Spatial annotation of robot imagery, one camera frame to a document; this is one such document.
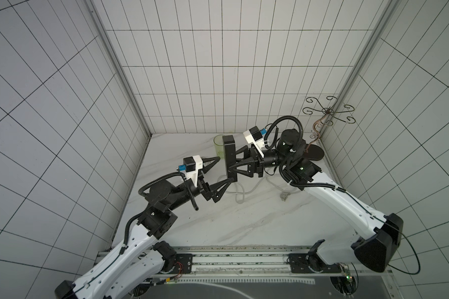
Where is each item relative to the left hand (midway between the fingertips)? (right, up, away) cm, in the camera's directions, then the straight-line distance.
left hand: (223, 170), depth 58 cm
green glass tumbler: (-4, +10, +41) cm, 42 cm away
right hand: (+2, +4, 0) cm, 5 cm away
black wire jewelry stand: (+55, +5, +52) cm, 76 cm away
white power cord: (+29, -16, +32) cm, 46 cm away
